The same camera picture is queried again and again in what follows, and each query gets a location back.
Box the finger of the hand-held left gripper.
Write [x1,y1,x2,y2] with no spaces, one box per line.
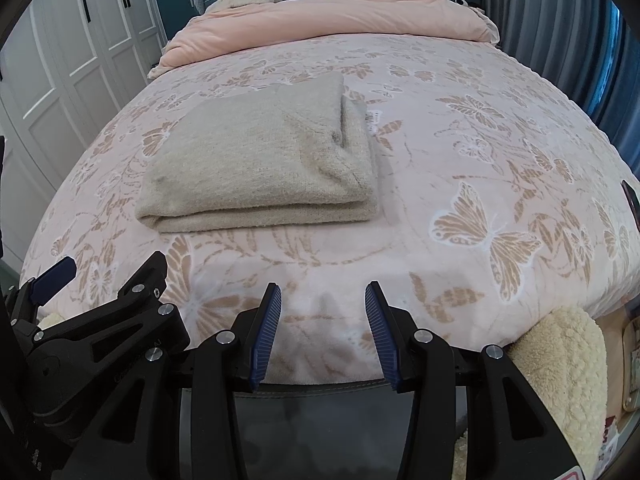
[102,250,170,313]
[26,256,78,307]

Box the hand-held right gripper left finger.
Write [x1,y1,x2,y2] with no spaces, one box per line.
[62,282,283,480]

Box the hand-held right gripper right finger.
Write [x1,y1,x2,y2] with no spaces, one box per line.
[364,281,576,480]

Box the butterfly print bed blanket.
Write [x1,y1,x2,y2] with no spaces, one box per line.
[20,32,640,387]

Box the cream fleece blanket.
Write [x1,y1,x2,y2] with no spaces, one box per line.
[457,305,608,480]

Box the white panelled wardrobe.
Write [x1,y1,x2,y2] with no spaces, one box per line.
[0,0,168,201]

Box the dark phone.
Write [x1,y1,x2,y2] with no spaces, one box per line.
[620,179,640,231]

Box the pink duvet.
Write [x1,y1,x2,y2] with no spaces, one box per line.
[146,0,502,80]

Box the blue pleated curtain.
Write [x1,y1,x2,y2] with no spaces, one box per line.
[482,0,640,171]

